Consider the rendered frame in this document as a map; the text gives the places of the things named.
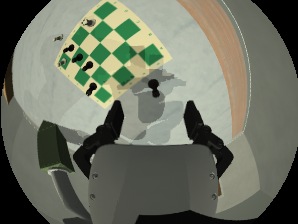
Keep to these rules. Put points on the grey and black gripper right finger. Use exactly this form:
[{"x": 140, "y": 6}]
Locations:
[{"x": 202, "y": 134}]

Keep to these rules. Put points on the green and cream chessboard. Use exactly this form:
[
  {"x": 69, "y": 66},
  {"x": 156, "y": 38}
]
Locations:
[{"x": 121, "y": 46}]

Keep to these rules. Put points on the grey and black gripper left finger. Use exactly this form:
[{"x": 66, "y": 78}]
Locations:
[{"x": 105, "y": 134}]

